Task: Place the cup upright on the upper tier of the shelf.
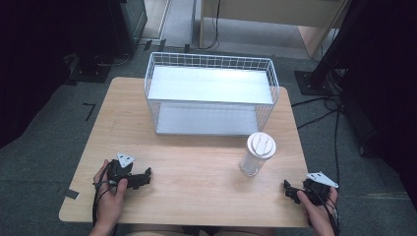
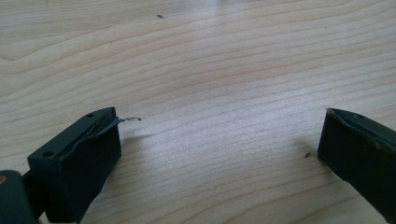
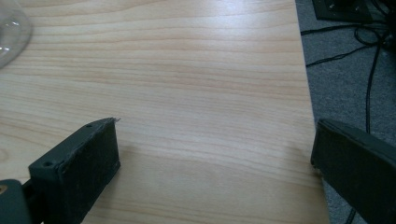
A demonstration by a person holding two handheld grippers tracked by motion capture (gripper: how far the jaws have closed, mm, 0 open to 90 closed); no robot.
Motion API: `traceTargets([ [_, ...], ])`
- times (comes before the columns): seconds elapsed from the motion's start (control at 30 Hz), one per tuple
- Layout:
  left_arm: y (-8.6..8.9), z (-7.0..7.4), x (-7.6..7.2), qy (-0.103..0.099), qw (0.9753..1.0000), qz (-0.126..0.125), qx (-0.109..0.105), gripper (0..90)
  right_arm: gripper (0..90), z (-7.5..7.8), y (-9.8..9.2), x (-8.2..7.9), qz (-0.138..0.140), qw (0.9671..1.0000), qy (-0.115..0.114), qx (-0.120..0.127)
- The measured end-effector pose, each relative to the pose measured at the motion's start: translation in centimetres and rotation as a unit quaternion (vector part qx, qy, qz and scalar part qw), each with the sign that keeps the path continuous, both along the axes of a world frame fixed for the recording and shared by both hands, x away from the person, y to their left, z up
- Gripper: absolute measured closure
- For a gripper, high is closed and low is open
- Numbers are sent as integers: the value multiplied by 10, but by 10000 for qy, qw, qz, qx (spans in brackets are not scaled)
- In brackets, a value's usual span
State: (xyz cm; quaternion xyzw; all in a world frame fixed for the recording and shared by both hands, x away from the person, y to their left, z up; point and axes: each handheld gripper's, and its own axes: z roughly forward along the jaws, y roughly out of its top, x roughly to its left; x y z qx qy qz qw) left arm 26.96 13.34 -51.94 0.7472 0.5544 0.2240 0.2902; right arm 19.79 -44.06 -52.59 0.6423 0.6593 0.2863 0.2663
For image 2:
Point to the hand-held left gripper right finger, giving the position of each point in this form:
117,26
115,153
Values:
358,155

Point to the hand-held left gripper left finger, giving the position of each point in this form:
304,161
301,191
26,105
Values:
77,165

